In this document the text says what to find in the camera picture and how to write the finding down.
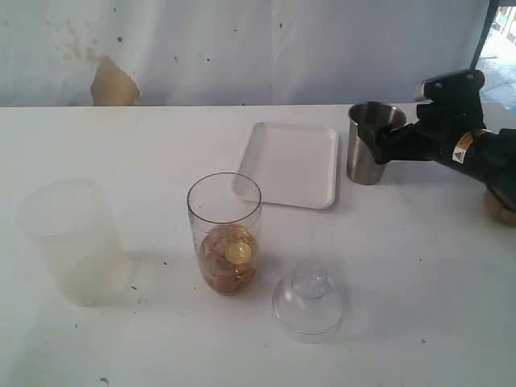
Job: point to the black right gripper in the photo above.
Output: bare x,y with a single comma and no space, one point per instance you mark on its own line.
440,127

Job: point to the brown wooden cup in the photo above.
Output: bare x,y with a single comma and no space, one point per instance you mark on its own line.
497,211

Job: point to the stainless steel cup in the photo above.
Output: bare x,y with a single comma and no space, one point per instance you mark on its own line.
366,120

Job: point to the clear shaker dome lid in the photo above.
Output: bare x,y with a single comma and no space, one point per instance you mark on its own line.
307,304

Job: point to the clear shaker body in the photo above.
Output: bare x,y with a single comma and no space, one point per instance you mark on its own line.
224,212

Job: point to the white square tray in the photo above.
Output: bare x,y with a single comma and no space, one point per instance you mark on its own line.
293,164

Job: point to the gold coin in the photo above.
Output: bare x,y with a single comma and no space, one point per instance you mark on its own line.
238,253

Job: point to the translucent plastic cup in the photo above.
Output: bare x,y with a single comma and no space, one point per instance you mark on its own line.
72,227

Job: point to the dark window frame post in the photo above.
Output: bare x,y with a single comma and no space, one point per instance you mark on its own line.
489,18

